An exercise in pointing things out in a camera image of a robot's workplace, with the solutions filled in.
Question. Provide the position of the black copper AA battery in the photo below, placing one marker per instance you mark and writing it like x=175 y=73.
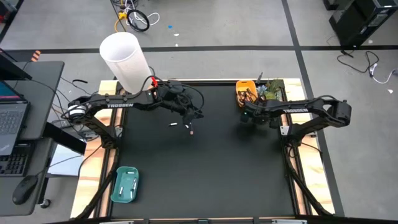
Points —
x=191 y=130
x=240 y=99
x=248 y=92
x=252 y=97
x=245 y=96

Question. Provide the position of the white shade wooden base lamp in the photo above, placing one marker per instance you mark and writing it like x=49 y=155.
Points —
x=124 y=62

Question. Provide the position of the black desk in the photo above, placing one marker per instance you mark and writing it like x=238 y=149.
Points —
x=46 y=74

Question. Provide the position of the yellow plastic bin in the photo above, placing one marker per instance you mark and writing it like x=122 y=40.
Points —
x=245 y=84

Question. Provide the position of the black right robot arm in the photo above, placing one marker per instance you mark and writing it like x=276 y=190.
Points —
x=295 y=109

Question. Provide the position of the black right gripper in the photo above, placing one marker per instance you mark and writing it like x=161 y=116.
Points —
x=264 y=119

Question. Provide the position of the silver bracket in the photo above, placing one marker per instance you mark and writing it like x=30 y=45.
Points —
x=289 y=221

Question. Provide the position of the teal plastic bin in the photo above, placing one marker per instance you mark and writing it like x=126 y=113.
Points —
x=126 y=182

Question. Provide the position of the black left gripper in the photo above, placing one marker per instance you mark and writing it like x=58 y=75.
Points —
x=178 y=99

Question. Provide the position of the black computer tower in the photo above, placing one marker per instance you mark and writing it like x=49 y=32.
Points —
x=357 y=21

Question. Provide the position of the black computer mouse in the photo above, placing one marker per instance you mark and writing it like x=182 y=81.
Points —
x=25 y=188

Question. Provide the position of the black monitor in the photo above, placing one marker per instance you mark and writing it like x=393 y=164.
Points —
x=9 y=68

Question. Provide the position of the silver mounting plate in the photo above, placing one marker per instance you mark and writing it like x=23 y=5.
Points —
x=119 y=132
x=283 y=130

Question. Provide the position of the grey laptop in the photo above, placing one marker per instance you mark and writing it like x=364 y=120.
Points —
x=12 y=121

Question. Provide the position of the black caster wheel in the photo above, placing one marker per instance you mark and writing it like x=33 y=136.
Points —
x=45 y=203

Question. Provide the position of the orange black striped marker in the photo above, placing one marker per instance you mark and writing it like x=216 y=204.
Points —
x=35 y=56

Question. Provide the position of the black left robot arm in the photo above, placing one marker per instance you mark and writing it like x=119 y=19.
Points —
x=118 y=102

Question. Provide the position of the black keyboard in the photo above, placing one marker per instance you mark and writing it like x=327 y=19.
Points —
x=14 y=163

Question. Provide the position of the potted succulent plant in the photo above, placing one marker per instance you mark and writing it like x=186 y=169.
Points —
x=273 y=90

